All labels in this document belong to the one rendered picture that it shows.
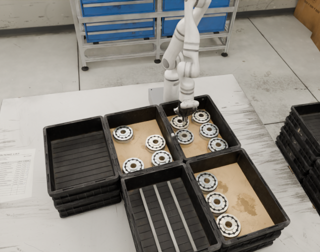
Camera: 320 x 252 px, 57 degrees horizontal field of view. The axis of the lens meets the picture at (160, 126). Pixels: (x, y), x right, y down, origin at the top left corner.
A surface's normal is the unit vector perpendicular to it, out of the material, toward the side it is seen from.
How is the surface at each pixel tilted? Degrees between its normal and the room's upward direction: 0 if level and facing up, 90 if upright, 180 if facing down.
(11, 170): 0
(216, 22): 90
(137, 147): 0
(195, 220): 0
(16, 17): 90
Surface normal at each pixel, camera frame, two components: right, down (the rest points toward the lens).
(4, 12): 0.21, 0.72
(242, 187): 0.03, -0.68
